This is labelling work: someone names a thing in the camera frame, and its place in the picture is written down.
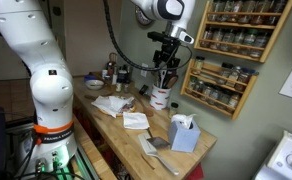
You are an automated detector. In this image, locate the white stove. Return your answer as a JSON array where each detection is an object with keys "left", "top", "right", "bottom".
[{"left": 252, "top": 129, "right": 292, "bottom": 180}]

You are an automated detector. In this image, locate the round wall clock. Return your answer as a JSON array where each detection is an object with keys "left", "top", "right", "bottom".
[{"left": 134, "top": 5, "right": 155, "bottom": 28}]

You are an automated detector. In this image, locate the wooden cooking spatula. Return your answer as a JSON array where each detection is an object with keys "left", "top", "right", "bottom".
[{"left": 165, "top": 75, "right": 179, "bottom": 89}]

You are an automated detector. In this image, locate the black metal spatula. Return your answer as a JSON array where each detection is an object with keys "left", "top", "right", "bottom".
[{"left": 146, "top": 128, "right": 171, "bottom": 149}]

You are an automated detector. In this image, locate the wooden spice rack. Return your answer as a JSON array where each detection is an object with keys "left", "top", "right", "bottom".
[
  {"left": 180, "top": 57, "right": 259, "bottom": 120},
  {"left": 194, "top": 0, "right": 292, "bottom": 64}
]

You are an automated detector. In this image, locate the flat white paper towel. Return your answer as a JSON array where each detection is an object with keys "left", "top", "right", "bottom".
[{"left": 122, "top": 111, "right": 151, "bottom": 130}]

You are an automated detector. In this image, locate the crumpled white paper towel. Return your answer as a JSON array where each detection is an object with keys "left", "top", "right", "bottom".
[{"left": 91, "top": 95, "right": 136, "bottom": 119}]

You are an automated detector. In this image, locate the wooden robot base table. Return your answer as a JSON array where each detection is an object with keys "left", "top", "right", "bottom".
[{"left": 70, "top": 114, "right": 119, "bottom": 180}]

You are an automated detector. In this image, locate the white plastic spatula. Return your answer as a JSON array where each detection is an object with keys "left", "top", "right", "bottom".
[{"left": 137, "top": 132, "right": 180, "bottom": 176}]

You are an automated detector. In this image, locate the small glass jar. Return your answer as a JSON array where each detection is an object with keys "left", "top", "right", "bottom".
[{"left": 169, "top": 102, "right": 180, "bottom": 119}]

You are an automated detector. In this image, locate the blue tissue box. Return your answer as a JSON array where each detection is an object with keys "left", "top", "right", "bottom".
[{"left": 168, "top": 119, "right": 202, "bottom": 153}]

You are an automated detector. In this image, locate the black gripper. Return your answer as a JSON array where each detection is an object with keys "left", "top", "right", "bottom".
[{"left": 153, "top": 41, "right": 182, "bottom": 73}]

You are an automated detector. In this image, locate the white tissue napkin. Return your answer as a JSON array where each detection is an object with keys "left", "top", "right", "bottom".
[{"left": 170, "top": 113, "right": 198, "bottom": 130}]

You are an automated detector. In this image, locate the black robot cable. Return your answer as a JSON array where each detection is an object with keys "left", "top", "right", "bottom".
[{"left": 102, "top": 0, "right": 194, "bottom": 72}]

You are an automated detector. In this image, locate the white ceramic bowl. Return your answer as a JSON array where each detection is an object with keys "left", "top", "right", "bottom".
[{"left": 84, "top": 79, "right": 105, "bottom": 91}]

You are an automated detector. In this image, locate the white wall outlet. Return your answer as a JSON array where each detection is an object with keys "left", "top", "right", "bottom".
[{"left": 140, "top": 63, "right": 149, "bottom": 78}]

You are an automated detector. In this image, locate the white utensil crock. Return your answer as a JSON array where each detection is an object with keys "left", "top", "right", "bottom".
[{"left": 149, "top": 83, "right": 172, "bottom": 111}]

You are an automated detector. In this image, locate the colourful patterned plate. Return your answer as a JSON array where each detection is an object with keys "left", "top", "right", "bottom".
[{"left": 114, "top": 96, "right": 138, "bottom": 118}]

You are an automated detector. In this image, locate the red cloth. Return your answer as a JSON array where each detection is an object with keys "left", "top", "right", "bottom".
[{"left": 185, "top": 163, "right": 205, "bottom": 180}]

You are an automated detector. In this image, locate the small black stand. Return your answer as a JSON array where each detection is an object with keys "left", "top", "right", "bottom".
[{"left": 138, "top": 84, "right": 149, "bottom": 96}]

